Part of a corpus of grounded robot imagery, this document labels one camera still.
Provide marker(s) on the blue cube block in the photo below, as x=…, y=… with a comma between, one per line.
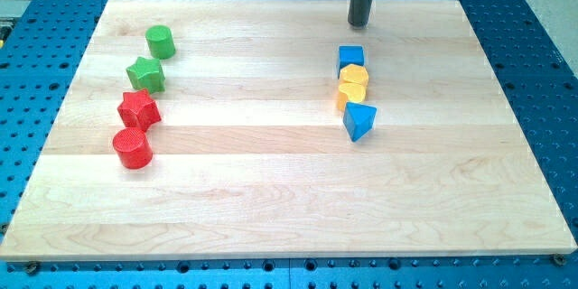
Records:
x=350, y=54

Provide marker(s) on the wooden board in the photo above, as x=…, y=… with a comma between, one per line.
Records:
x=252, y=160

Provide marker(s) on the yellow heart block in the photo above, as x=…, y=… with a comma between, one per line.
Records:
x=350, y=92

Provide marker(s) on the blue triangle block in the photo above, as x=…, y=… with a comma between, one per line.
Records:
x=358, y=119

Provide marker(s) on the yellow pentagon block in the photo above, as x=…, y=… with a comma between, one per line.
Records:
x=354, y=73

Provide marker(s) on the red star block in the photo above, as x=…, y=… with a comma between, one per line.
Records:
x=138, y=109

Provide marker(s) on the green star block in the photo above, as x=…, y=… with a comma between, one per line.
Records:
x=146, y=74

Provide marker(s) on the green cylinder block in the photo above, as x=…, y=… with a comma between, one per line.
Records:
x=160, y=42

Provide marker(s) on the red cylinder block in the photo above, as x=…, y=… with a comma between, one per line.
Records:
x=132, y=148

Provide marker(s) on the blue perforated table plate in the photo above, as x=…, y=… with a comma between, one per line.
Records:
x=45, y=48

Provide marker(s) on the left board clamp screw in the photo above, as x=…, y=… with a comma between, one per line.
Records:
x=32, y=267

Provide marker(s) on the board clamp screw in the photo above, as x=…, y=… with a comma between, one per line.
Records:
x=32, y=267
x=558, y=260

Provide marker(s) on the right board clamp screw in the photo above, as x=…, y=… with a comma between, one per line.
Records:
x=558, y=260

